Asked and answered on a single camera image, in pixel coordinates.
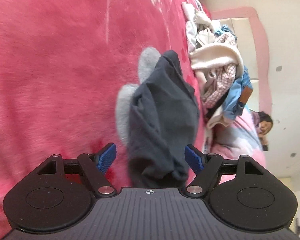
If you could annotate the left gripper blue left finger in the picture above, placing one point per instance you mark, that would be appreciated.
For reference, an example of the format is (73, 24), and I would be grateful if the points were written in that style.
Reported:
(105, 157)

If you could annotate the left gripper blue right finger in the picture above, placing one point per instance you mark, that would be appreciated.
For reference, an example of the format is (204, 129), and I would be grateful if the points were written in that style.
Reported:
(195, 159)

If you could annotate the dark grey trousers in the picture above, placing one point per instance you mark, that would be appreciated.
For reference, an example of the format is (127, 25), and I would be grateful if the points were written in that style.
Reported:
(163, 120)

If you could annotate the floral pink pillow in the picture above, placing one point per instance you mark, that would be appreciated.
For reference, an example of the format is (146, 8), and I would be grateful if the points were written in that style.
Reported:
(237, 139)

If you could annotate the light blue denim garment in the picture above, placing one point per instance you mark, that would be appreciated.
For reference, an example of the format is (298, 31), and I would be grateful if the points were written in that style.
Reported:
(232, 106)

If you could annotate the pink checked garment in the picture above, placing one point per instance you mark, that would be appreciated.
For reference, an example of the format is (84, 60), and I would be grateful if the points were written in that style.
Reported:
(219, 80)

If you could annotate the cream white garment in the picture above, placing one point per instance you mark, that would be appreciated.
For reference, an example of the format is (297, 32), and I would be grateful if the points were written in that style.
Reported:
(216, 55)

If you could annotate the pink floral blanket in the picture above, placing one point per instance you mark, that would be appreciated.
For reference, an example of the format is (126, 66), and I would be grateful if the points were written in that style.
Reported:
(62, 65)

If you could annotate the pink headboard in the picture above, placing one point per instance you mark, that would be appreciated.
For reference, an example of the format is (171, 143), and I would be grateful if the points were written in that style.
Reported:
(253, 46)

